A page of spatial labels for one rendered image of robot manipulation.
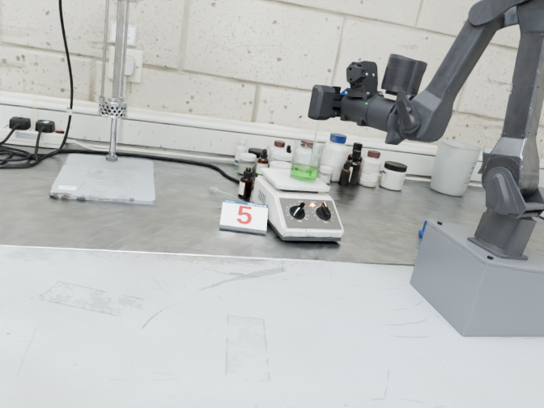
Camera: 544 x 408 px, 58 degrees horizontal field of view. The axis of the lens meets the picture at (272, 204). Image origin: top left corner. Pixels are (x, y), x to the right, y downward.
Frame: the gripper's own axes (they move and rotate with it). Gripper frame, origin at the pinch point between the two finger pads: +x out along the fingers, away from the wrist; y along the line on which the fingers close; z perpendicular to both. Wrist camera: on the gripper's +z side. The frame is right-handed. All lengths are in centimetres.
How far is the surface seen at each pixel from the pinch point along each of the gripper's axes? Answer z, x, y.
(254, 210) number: -22.9, 1.4, 13.3
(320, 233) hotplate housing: -23.9, -10.2, 6.1
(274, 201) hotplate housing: -20.2, -1.4, 10.9
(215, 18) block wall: 12, 51, -6
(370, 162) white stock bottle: -18.8, 15.3, -38.9
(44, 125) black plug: -20, 60, 35
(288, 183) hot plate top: -17.1, 0.0, 6.8
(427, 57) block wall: 12, 22, -65
